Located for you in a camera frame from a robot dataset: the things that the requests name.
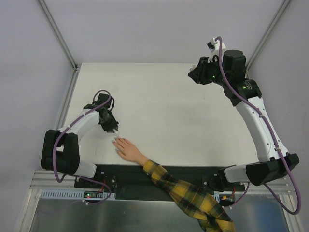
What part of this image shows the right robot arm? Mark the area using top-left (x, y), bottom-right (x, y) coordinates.
top-left (188, 50), bottom-right (299, 191)

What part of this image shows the yellow plaid sleeve forearm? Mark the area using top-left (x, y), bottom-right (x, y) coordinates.
top-left (143, 160), bottom-right (236, 232)

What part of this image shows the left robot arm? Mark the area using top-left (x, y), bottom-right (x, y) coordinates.
top-left (41, 90), bottom-right (119, 188)

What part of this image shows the mannequin hand with painted nails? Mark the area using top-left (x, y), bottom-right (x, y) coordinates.
top-left (112, 137), bottom-right (148, 166)

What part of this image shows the green circuit board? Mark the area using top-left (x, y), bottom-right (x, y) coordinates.
top-left (84, 191), bottom-right (103, 199)

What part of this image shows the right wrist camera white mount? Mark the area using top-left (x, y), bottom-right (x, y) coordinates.
top-left (207, 36), bottom-right (226, 63)

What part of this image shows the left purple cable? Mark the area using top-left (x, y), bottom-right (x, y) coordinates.
top-left (52, 90), bottom-right (116, 184)

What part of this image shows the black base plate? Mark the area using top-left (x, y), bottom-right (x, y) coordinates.
top-left (73, 163), bottom-right (251, 201)

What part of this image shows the right aluminium frame post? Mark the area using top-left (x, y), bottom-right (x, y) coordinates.
top-left (246, 0), bottom-right (293, 71)

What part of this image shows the aluminium frame post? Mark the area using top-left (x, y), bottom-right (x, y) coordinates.
top-left (36, 0), bottom-right (79, 70)
top-left (246, 0), bottom-right (293, 71)

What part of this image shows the left aluminium frame post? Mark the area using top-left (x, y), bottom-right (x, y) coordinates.
top-left (36, 0), bottom-right (79, 70)

